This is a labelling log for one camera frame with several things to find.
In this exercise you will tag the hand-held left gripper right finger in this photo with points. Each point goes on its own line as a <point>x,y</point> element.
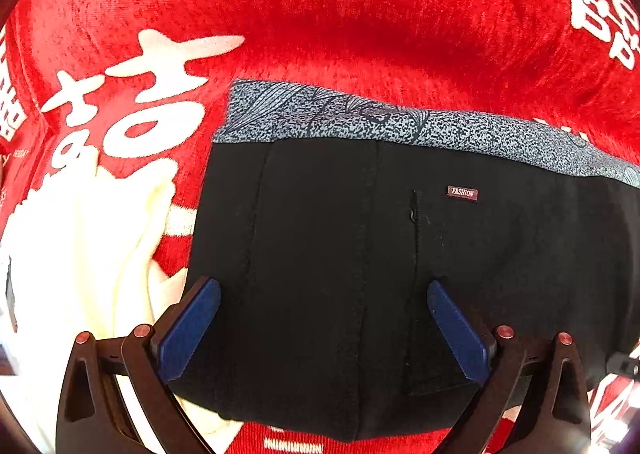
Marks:
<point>457,329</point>

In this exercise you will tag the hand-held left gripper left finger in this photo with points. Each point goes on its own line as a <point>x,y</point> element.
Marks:
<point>192,329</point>

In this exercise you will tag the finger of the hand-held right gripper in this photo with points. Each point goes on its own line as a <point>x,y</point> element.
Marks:
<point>622,364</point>

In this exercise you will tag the black pants with grey waistband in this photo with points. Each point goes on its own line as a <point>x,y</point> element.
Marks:
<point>350,254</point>

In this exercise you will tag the red printed blanket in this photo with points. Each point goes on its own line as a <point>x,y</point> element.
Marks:
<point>350,19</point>

